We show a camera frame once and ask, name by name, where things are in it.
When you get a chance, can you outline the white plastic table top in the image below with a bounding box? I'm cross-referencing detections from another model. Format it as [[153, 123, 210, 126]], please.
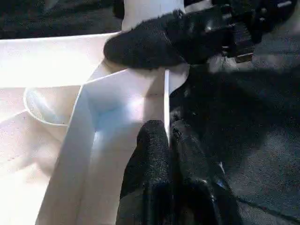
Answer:
[[0, 32, 190, 225]]

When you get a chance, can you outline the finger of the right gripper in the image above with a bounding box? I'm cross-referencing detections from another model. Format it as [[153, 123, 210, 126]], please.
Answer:
[[103, 9, 188, 70], [113, 0, 125, 20]]

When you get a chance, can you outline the white plastic table leg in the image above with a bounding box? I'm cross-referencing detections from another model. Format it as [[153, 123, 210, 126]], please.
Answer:
[[121, 0, 186, 32]]

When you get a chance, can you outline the black work mat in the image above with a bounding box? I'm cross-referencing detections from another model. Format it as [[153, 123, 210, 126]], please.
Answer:
[[0, 0, 300, 225]]

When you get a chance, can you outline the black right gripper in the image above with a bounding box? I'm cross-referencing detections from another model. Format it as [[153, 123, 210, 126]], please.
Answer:
[[182, 0, 294, 64]]

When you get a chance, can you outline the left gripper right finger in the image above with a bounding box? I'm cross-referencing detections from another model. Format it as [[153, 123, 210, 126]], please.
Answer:
[[170, 114, 244, 225]]

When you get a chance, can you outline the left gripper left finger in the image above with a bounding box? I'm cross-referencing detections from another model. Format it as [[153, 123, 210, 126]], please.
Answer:
[[116, 120, 176, 225]]

